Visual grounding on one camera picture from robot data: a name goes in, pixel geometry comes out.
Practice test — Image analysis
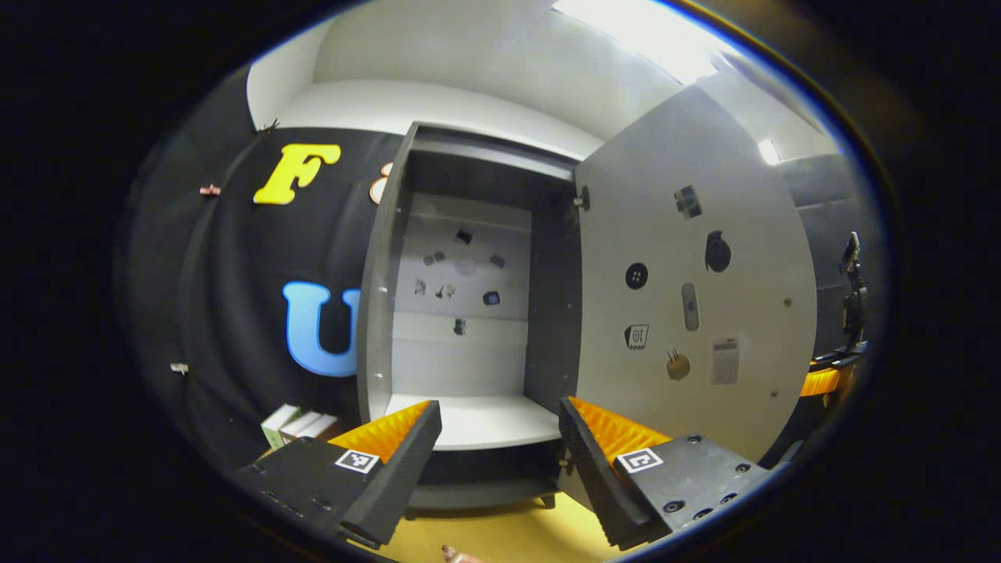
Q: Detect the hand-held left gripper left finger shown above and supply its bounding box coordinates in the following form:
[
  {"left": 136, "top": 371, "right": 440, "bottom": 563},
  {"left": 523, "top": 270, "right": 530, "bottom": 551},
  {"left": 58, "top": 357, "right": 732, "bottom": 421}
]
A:
[{"left": 235, "top": 400, "right": 443, "bottom": 550}]

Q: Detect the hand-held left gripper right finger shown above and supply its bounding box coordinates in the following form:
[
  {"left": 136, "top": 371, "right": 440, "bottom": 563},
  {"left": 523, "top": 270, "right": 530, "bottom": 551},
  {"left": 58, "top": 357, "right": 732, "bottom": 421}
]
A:
[{"left": 558, "top": 396, "right": 783, "bottom": 551}]

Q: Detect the white cabinet door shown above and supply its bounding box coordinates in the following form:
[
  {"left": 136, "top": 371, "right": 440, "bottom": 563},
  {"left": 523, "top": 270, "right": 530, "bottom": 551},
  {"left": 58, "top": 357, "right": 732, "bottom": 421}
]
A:
[{"left": 573, "top": 84, "right": 819, "bottom": 464}]

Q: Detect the dark grey cabinet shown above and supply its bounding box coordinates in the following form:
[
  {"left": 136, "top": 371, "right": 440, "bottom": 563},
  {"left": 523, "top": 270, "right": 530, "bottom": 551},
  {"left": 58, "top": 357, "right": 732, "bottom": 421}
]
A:
[{"left": 357, "top": 120, "right": 586, "bottom": 511}]

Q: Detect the black backdrop cloth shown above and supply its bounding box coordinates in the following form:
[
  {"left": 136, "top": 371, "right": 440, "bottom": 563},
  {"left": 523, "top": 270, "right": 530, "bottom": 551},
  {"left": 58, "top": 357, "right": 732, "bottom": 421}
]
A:
[{"left": 117, "top": 66, "right": 886, "bottom": 470}]

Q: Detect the long ceiling light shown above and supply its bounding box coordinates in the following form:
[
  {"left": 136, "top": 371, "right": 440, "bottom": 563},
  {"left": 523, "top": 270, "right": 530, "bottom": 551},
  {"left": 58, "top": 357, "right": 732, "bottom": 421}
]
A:
[{"left": 551, "top": 0, "right": 741, "bottom": 86}]

